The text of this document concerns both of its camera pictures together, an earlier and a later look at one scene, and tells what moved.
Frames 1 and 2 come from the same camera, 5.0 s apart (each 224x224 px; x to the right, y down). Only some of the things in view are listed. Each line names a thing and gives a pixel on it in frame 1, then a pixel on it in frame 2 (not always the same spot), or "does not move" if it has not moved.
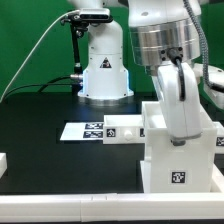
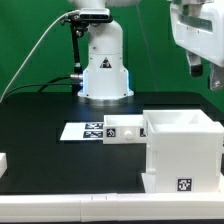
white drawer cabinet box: [169, 168] does not move
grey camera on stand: [94, 13] does not move
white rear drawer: [123, 129] does not move
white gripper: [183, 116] → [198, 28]
